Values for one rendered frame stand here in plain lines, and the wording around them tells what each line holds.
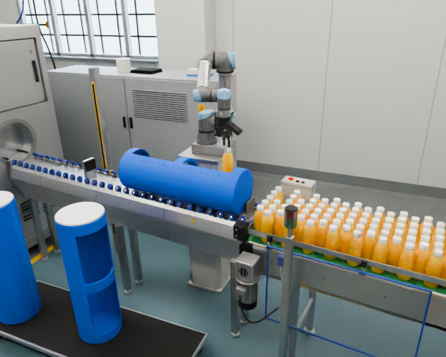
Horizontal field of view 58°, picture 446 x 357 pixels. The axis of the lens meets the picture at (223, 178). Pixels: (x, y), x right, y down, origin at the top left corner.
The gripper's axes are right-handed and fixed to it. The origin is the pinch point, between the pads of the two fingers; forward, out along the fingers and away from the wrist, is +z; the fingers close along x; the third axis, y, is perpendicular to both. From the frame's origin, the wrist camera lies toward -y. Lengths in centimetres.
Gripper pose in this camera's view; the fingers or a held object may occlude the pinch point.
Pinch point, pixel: (227, 149)
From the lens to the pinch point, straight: 239.6
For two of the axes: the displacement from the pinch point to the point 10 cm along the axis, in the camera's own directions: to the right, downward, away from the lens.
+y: -8.8, -1.9, 4.4
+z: 0.2, 9.1, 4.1
